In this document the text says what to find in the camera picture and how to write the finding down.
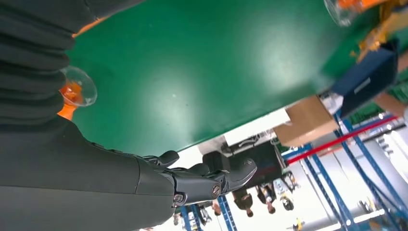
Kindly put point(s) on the blue metal rack frame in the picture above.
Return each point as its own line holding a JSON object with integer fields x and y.
{"x": 227, "y": 213}

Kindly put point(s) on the tablet in blue case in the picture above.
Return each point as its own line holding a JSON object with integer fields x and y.
{"x": 366, "y": 79}

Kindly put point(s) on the white table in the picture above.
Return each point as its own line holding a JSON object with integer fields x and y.
{"x": 255, "y": 130}

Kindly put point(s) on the brown cardboard box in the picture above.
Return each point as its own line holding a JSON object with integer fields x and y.
{"x": 306, "y": 122}

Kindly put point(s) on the black bag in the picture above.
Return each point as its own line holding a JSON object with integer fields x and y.
{"x": 264, "y": 165}

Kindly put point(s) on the white humanoid robot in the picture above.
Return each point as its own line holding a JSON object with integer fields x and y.
{"x": 285, "y": 201}

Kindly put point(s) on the red pole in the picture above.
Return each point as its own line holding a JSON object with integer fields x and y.
{"x": 334, "y": 140}

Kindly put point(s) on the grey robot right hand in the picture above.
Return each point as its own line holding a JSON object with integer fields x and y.
{"x": 63, "y": 175}

